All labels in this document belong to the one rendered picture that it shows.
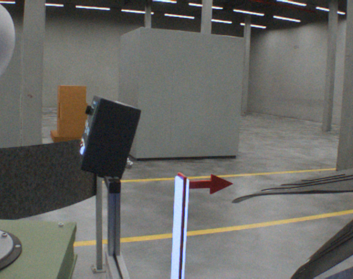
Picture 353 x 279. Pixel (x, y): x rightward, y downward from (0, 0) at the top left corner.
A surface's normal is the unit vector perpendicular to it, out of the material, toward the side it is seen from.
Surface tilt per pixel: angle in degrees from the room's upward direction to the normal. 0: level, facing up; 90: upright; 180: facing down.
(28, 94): 90
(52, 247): 1
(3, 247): 1
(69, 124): 90
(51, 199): 90
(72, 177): 90
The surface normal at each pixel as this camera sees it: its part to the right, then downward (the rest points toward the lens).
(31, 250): 0.04, -0.99
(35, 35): 0.37, 0.14
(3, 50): 0.88, 0.15
